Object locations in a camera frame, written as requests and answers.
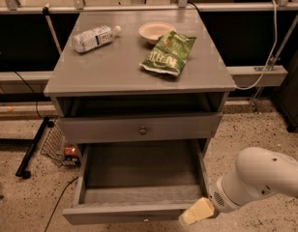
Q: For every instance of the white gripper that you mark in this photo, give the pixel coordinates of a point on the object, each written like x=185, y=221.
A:
x=221, y=198

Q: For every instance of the grey drawer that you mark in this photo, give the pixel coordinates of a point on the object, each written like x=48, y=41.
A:
x=139, y=128
x=138, y=181

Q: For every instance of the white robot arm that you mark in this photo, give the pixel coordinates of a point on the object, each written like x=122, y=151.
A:
x=257, y=174

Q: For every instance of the grey top drawer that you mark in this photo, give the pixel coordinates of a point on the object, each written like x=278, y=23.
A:
x=139, y=128

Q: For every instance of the grey wooden drawer cabinet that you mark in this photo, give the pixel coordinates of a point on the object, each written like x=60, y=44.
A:
x=109, y=81

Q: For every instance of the dark cabinet at right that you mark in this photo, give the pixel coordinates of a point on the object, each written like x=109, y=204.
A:
x=287, y=95

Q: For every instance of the red can in basket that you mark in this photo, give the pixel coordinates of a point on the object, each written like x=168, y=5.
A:
x=70, y=151

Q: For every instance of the green chip bag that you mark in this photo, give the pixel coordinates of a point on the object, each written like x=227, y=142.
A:
x=170, y=54

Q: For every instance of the white ceramic bowl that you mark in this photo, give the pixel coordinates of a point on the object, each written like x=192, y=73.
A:
x=152, y=31

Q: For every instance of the black metal bar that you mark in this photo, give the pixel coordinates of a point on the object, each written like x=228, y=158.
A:
x=22, y=171

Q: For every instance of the clear plastic water bottle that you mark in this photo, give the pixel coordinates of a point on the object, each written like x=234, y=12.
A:
x=94, y=38

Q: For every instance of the wooden stick with black tip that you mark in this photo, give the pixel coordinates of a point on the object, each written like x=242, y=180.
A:
x=45, y=12

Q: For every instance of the metal railing frame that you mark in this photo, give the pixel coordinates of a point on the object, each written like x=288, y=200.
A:
x=245, y=53

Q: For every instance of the wire mesh basket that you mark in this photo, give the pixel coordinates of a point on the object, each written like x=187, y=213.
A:
x=53, y=144

